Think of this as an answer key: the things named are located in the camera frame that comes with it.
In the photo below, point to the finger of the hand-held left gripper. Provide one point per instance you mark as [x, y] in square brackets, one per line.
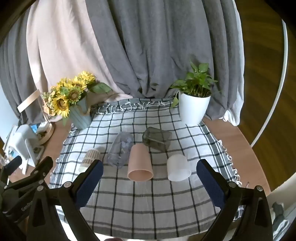
[42, 168]
[12, 166]

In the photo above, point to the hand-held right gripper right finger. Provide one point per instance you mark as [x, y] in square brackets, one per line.
[211, 185]

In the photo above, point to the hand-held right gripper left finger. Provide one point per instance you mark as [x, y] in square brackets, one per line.
[89, 185]

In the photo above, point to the beige patterned paper cup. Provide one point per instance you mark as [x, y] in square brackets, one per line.
[91, 155]

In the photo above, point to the frosted white cup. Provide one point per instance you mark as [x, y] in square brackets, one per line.
[177, 166]

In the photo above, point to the clear plastic cup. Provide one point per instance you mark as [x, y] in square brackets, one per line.
[120, 150]

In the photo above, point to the pink cup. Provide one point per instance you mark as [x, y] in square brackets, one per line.
[138, 162]

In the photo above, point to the smoky grey transparent cup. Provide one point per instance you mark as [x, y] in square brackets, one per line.
[157, 139]

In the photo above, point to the white plastic device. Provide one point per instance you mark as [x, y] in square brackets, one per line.
[23, 141]

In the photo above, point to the round wooden box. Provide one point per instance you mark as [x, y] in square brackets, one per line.
[48, 133]

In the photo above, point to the ribbed blue-green vase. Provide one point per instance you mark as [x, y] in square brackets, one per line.
[81, 118]

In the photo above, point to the checked grey white tablecloth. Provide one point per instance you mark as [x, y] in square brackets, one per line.
[150, 208]

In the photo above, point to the sunflower bouquet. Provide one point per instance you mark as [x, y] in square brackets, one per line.
[62, 104]

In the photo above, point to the pale wooden strip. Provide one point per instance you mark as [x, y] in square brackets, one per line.
[29, 100]

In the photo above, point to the grey cloth bundle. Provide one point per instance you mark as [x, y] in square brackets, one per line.
[278, 210]

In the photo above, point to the white sheer curtain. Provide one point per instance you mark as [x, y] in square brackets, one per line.
[233, 115]

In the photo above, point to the white plant pot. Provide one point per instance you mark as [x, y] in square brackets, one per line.
[193, 109]

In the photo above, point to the grey curtain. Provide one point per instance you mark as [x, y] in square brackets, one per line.
[16, 81]
[161, 46]

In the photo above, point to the green leafy plant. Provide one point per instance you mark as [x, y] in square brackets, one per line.
[196, 81]

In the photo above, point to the pale pink curtain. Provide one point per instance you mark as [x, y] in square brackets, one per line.
[69, 46]

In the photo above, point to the white hoop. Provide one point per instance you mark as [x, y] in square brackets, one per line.
[285, 46]

